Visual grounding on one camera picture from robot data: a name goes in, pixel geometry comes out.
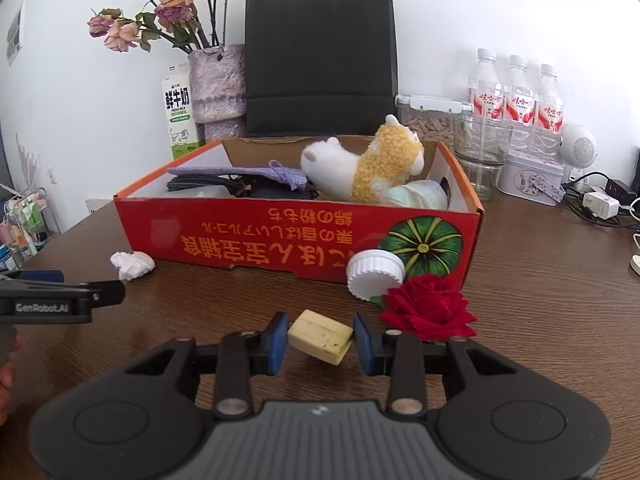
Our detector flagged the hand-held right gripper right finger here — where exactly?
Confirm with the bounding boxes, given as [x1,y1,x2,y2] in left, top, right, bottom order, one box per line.
[352,312,518,419]

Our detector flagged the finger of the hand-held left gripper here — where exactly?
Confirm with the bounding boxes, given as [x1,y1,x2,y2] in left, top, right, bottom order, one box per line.
[90,280,126,307]
[0,270,65,285]

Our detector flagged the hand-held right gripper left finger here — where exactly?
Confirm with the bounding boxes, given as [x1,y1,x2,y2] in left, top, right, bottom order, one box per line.
[121,311,290,420]

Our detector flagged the yellow cheese block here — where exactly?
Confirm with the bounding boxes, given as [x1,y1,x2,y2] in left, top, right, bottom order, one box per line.
[287,310,355,366]

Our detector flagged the red cardboard box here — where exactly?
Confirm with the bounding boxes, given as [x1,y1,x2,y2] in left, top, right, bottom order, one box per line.
[112,134,485,285]

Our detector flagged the grey braided cable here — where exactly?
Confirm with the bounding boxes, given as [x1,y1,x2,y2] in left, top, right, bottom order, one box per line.
[166,172,241,195]

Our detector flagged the purple cloth pouch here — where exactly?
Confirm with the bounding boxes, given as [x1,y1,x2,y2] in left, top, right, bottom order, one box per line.
[167,160,308,191]

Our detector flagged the white yellow plush toy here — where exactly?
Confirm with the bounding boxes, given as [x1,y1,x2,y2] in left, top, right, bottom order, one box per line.
[300,114,426,204]

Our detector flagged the clear seed container white lid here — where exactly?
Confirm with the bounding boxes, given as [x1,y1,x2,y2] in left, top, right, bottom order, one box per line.
[395,94,473,143]

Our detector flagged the person's left hand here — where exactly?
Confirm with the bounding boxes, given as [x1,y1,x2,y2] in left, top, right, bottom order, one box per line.
[0,335,24,428]

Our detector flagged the crumpled white tissue ball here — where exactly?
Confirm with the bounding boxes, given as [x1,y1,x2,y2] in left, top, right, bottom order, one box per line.
[110,250,155,282]

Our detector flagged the white plastic jar lid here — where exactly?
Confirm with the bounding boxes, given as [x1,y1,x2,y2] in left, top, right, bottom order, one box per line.
[346,250,406,302]

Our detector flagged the red rose flower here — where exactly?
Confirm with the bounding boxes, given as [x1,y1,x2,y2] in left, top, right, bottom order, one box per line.
[379,274,478,341]

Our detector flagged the dark blue cloth item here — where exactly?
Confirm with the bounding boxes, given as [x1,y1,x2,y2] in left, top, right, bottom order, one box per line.
[250,182,321,200]

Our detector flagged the pale green plastic bundle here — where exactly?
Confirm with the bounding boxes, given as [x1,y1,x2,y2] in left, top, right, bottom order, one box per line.
[387,178,449,209]

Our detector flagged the white green milk carton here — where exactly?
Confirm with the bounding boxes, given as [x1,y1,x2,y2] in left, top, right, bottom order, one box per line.
[161,63,206,161]

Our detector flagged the clear glass cup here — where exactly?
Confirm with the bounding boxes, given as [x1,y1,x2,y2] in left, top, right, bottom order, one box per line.
[452,112,514,202]

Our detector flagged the purple mottled vase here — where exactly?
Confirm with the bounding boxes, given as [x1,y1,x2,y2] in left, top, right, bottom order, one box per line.
[188,44,247,143]

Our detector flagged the white printed tin box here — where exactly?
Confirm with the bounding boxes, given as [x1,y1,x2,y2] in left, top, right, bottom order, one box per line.
[496,150,568,207]

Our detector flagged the white power adapter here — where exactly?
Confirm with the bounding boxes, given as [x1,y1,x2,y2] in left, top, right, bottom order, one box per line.
[582,190,621,219]

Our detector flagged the black paper bag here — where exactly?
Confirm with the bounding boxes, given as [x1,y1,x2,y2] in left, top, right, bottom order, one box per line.
[243,0,399,138]

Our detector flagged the white round speaker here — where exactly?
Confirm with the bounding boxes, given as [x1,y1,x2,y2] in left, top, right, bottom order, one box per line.
[559,123,598,183]

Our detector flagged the black charger dock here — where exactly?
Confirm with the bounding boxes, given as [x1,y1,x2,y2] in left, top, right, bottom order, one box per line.
[605,146,640,201]

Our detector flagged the wire rack with bottles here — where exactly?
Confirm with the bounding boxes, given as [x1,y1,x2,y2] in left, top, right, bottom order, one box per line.
[0,185,51,272]

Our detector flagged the black tangled cables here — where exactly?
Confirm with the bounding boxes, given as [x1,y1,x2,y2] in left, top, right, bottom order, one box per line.
[562,171,640,228]

